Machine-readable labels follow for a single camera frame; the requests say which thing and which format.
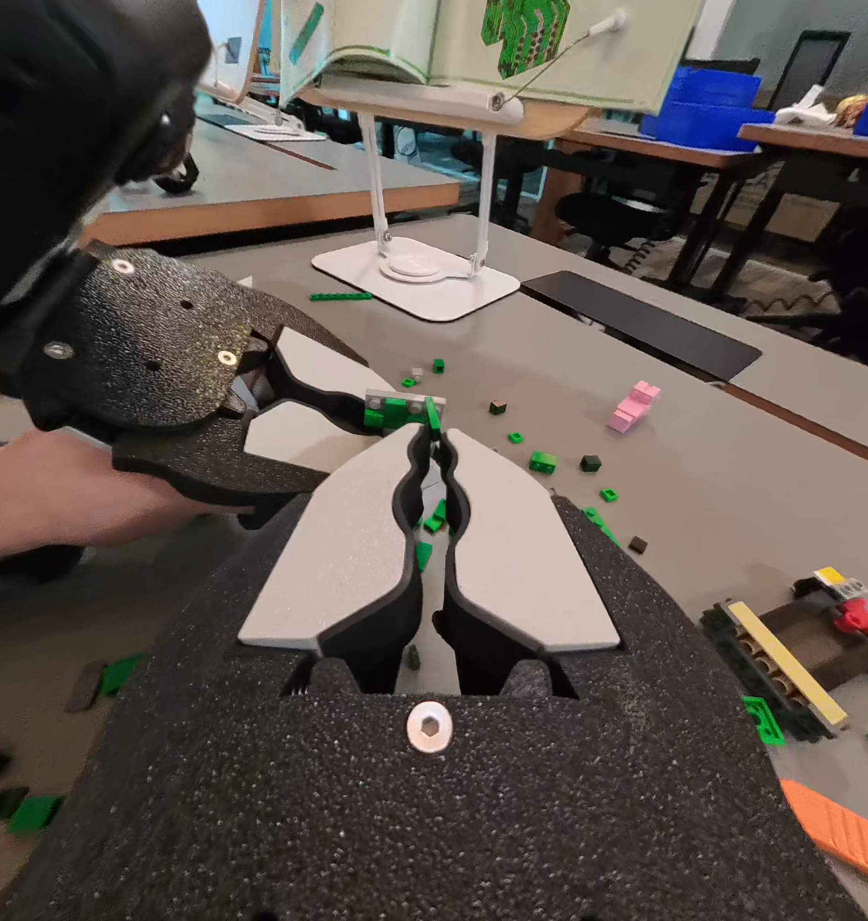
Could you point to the dark grey flat tile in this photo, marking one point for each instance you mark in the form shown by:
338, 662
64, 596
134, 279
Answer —
85, 687

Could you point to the orange brick separator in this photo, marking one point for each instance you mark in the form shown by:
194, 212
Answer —
837, 827

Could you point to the pink brick pig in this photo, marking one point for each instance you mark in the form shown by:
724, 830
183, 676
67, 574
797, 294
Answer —
632, 414

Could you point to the person's left hand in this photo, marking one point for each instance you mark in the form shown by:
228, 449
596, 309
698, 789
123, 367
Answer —
59, 496

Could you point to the scattered green bricks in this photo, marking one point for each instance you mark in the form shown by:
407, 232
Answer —
542, 460

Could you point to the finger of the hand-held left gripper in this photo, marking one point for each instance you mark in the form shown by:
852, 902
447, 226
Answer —
297, 435
326, 367

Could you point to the open instruction booklet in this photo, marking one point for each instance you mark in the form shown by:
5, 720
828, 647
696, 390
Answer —
621, 72

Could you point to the small green tile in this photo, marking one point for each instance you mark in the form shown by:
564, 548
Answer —
432, 417

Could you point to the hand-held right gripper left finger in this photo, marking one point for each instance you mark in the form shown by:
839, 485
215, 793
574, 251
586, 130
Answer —
333, 554

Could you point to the green flat brick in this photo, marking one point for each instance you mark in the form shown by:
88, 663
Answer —
121, 676

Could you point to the long green plate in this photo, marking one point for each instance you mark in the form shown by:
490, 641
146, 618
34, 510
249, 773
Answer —
340, 296

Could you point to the wooden-edged table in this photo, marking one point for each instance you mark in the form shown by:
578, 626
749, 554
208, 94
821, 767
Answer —
261, 208

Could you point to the brown-topped table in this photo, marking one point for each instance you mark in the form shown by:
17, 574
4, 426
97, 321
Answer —
801, 135
621, 147

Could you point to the white crumpled paper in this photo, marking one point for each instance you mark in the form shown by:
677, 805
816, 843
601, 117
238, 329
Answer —
804, 111

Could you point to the white book stand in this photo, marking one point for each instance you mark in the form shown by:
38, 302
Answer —
441, 295

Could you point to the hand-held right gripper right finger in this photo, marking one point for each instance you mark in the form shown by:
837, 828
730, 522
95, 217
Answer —
527, 561

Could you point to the green grey brick panel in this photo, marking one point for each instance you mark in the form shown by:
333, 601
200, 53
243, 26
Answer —
394, 414

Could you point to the black yellow brick model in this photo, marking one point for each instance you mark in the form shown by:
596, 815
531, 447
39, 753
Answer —
801, 640

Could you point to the black office chair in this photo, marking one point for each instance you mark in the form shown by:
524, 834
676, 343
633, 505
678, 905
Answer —
606, 216

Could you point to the grey desk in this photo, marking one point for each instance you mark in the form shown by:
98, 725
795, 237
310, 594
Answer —
729, 504

